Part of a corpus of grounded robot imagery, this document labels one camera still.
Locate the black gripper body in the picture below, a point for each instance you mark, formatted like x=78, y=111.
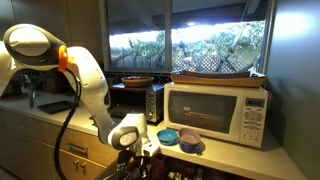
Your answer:
x=132, y=167

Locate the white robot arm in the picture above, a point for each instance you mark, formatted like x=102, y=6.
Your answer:
x=27, y=46

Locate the open wooden drawer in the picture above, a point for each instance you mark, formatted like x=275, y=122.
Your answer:
x=162, y=167

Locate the silver toaster oven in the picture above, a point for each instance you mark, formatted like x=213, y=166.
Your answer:
x=147, y=100

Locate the blue bowl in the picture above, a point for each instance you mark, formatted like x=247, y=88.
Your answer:
x=167, y=137

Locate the purple bowl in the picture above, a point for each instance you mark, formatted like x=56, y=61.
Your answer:
x=189, y=141

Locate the woven wooden bowl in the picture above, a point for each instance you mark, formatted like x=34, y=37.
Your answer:
x=137, y=81

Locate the black tray on counter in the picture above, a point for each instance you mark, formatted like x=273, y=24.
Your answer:
x=56, y=107

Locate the white microwave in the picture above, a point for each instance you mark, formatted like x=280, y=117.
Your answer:
x=227, y=113

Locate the wooden tray on microwave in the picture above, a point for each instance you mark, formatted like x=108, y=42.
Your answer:
x=242, y=79

